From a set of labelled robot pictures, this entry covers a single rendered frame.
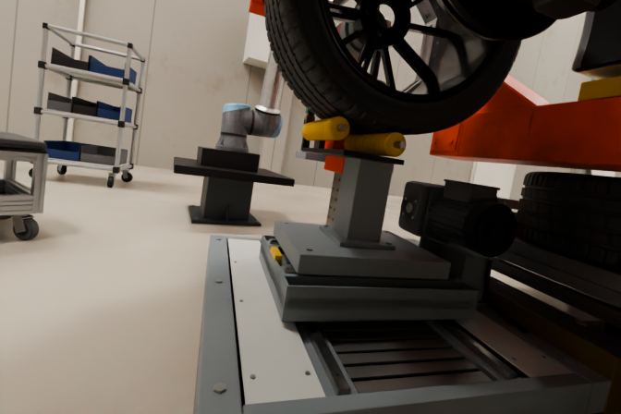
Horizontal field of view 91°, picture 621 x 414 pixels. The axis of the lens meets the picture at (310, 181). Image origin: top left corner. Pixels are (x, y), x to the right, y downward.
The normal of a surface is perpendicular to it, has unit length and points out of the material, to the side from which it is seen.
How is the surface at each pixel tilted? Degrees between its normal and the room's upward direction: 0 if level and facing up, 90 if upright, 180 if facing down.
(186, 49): 90
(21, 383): 0
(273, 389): 0
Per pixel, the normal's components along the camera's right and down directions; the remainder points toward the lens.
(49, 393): 0.16, -0.98
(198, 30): 0.41, 0.14
